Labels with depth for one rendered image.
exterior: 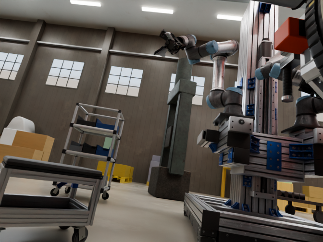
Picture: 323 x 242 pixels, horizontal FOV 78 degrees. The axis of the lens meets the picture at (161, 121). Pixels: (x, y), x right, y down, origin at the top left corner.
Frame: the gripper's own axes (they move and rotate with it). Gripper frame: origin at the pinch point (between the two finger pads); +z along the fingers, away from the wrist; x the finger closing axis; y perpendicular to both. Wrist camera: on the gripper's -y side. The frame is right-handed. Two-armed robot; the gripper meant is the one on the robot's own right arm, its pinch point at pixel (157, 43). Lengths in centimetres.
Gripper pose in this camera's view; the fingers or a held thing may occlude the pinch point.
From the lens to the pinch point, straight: 124.2
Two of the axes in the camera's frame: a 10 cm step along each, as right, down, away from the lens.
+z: -6.3, 3.8, -6.8
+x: -4.4, 5.5, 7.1
